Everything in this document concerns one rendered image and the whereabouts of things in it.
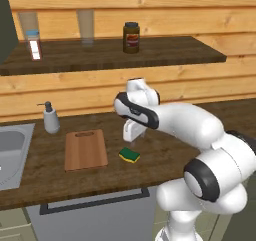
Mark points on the grey dishwasher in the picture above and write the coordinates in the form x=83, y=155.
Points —
x=96, y=216

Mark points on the green and yellow sponge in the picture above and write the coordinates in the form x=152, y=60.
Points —
x=129, y=154

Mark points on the spice shaker with blue lid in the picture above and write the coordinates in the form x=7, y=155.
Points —
x=34, y=45

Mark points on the brown jar with red label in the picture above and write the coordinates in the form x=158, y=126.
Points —
x=131, y=38

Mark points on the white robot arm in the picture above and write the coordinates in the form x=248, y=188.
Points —
x=186, y=121

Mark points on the grey soap dispenser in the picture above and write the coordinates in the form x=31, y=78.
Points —
x=51, y=120

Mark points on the steel sink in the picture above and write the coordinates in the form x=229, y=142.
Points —
x=11, y=153

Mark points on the dark wooden shelf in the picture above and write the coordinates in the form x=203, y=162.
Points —
x=110, y=54

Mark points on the dark grey cabinet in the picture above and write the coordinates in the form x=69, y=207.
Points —
x=6, y=21

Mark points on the clear drinking glass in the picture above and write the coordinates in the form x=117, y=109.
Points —
x=86, y=28

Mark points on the pale green cupboard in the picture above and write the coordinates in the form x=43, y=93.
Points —
x=15, y=225

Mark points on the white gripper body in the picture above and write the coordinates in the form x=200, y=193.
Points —
x=130, y=132

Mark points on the wooden cutting board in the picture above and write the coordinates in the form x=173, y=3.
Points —
x=85, y=149

